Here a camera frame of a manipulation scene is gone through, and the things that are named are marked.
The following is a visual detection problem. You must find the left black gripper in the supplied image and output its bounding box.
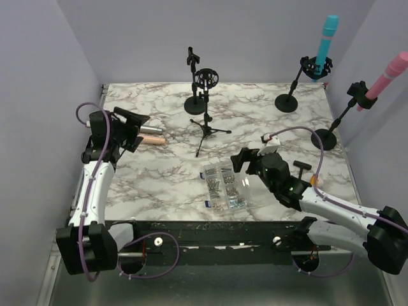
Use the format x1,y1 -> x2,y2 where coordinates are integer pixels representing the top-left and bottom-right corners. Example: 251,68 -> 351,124
110,108 -> 147,151

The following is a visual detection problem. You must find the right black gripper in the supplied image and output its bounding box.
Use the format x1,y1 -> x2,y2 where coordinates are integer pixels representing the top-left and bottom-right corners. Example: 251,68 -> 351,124
231,146 -> 277,193

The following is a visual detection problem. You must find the silver mesh microphone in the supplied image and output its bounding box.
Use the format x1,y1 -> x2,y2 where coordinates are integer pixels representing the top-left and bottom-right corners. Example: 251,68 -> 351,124
140,126 -> 163,135

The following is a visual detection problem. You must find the beige microphone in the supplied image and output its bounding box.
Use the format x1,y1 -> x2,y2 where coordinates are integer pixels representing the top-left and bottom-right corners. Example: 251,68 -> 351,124
142,135 -> 166,145

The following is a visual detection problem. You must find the black round-base mic stand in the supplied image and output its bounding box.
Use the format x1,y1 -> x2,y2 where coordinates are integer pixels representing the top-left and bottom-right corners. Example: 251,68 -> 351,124
184,47 -> 205,115

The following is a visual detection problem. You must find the black tripod mic stand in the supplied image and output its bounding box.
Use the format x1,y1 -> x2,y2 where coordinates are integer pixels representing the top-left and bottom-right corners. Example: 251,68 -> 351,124
190,68 -> 232,157

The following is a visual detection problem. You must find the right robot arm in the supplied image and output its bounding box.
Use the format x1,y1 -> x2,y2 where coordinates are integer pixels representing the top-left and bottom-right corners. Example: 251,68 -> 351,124
230,147 -> 407,275

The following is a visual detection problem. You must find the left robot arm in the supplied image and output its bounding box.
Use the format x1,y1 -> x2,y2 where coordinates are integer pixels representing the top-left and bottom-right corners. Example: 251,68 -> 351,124
55,107 -> 150,282

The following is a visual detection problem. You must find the blue microphone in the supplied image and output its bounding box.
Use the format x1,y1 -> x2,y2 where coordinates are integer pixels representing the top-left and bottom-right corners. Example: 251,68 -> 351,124
315,15 -> 339,76

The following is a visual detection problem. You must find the pink microphone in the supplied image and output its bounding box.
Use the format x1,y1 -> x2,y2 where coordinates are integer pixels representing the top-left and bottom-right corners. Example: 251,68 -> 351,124
357,51 -> 407,112

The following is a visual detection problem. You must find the clear plastic screw box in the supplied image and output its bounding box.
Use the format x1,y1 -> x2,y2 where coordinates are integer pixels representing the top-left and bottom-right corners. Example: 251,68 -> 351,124
200,161 -> 280,214

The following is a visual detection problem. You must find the black T-shaped tool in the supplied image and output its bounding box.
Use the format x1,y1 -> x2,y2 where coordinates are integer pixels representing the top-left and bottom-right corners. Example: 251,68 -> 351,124
293,160 -> 312,180

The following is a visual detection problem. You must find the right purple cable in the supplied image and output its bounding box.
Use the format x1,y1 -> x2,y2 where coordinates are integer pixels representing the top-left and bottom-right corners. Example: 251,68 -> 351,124
267,126 -> 408,235

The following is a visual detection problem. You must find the black shock-mount round stand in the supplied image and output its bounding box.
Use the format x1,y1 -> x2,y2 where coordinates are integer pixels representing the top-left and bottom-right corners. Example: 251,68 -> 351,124
274,55 -> 334,113

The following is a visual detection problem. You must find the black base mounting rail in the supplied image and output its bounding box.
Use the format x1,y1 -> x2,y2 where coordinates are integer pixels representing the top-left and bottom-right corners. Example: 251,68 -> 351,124
126,217 -> 319,266

